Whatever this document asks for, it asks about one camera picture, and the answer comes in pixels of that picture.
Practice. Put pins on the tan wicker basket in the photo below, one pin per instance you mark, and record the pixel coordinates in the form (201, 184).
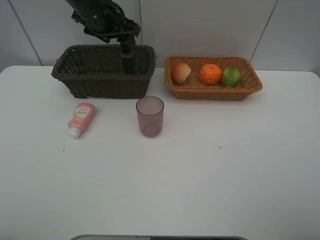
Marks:
(194, 89)

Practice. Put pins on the dark brown wicker basket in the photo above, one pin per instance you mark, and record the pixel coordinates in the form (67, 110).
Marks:
(96, 71)

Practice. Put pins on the green citrus fruit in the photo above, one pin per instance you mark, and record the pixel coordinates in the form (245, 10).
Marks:
(230, 78)

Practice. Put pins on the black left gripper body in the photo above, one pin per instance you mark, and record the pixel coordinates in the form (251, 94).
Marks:
(104, 21)

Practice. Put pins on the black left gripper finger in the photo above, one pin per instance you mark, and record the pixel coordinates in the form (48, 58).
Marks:
(127, 43)

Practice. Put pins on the orange mandarin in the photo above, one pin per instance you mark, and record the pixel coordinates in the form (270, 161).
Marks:
(210, 74)

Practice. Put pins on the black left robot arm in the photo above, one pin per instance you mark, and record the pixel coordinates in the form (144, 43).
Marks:
(106, 20)

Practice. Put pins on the black pump bottle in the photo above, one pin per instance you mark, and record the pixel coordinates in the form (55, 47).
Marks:
(128, 61)

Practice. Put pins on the pink squeeze bottle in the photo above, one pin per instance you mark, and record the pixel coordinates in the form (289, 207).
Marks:
(82, 116)

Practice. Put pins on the translucent purple cup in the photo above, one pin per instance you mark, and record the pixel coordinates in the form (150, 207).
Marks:
(150, 115)

